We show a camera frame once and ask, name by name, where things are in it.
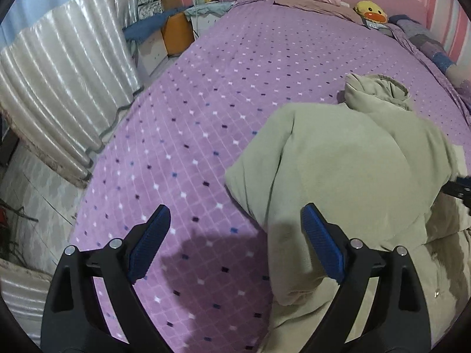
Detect patchwork quilt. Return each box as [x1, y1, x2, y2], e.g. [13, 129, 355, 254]
[388, 14, 471, 92]

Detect silver pleated curtain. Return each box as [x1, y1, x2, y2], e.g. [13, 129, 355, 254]
[0, 259, 52, 344]
[0, 0, 148, 188]

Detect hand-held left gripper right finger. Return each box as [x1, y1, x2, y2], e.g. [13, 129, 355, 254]
[301, 202, 431, 353]

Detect brown pillow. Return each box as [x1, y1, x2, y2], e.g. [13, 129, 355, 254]
[274, 0, 363, 21]

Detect orange box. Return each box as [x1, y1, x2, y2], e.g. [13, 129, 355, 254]
[162, 12, 195, 57]

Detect white nightstand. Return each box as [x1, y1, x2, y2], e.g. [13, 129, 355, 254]
[184, 2, 236, 41]

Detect floral printed bag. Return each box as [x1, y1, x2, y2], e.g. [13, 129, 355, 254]
[138, 0, 162, 19]

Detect purple checked bed sheet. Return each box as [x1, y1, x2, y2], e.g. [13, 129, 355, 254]
[70, 0, 471, 353]

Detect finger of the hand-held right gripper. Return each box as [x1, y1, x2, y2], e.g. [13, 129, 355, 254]
[442, 176, 471, 208]

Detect beige padded vest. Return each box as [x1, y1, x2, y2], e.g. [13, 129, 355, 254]
[224, 74, 471, 353]

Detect yellow duck plush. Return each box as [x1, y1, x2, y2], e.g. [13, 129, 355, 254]
[354, 1, 389, 23]

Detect blue cloth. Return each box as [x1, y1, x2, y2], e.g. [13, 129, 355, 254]
[123, 5, 185, 43]

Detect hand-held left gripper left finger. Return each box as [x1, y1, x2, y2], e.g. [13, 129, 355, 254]
[40, 204, 172, 353]

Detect white low cabinet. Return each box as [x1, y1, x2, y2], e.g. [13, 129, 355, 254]
[136, 31, 170, 76]

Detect dark dry branches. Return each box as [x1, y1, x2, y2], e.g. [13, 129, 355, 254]
[0, 199, 39, 265]

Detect pale blue curtain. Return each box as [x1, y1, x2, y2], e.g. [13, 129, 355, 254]
[0, 0, 118, 48]

